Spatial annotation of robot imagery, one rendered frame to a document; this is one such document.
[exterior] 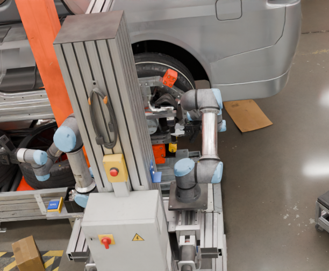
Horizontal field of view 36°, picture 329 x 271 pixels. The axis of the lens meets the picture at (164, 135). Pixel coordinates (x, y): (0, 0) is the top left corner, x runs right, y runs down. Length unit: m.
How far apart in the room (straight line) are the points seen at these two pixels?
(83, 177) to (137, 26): 1.20
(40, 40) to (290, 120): 2.59
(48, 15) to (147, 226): 1.31
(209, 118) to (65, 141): 0.82
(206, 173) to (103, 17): 1.07
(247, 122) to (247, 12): 1.58
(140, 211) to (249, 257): 1.49
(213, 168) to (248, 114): 2.14
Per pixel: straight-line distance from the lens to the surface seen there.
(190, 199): 2.86
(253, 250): 3.68
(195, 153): 4.23
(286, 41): 3.57
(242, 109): 4.91
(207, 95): 2.84
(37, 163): 2.79
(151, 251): 2.40
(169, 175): 3.96
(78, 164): 2.64
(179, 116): 3.69
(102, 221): 2.32
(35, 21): 2.95
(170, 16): 3.39
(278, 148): 4.46
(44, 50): 3.02
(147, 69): 3.44
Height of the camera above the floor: 2.87
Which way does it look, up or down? 37 degrees down
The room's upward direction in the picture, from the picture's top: 10 degrees counter-clockwise
